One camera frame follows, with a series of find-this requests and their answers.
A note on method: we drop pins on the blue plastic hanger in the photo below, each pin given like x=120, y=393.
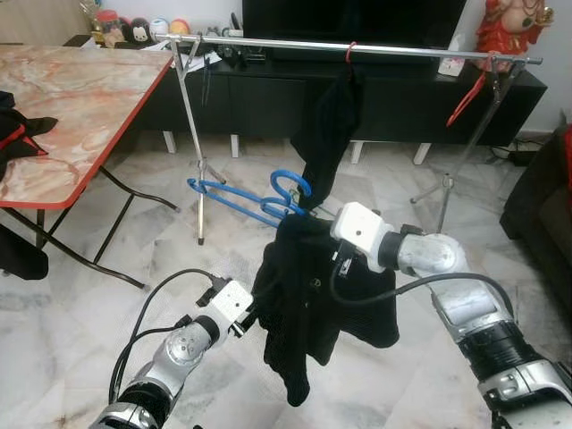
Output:
x=241, y=201

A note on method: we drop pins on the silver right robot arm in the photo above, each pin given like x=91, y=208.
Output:
x=483, y=313

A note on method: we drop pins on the red plastic hanger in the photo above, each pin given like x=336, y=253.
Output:
x=465, y=103

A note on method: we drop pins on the pink plastic hanger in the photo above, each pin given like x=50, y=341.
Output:
x=349, y=52

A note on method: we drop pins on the black TV console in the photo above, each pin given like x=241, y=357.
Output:
x=259, y=107

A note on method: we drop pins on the white pink tissue pack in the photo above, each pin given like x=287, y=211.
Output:
x=451, y=68

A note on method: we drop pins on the silver metal clothes rack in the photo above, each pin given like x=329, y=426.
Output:
x=268, y=45

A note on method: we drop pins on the black flat television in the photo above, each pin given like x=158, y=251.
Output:
x=353, y=20

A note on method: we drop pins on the pink marble folding table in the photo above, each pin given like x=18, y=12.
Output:
x=80, y=107

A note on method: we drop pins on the red laughing Buddha statue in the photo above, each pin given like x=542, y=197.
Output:
x=505, y=27

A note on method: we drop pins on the yellow red bear plush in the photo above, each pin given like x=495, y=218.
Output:
x=179, y=27

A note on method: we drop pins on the white blue duck plush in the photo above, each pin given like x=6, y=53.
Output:
x=158, y=28

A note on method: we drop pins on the light wooden sideboard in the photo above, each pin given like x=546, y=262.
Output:
x=40, y=22

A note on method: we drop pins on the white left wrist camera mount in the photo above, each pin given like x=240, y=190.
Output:
x=231, y=306

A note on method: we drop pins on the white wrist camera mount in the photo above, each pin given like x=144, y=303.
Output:
x=231, y=306
x=362, y=231

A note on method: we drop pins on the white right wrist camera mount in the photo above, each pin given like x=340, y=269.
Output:
x=362, y=231

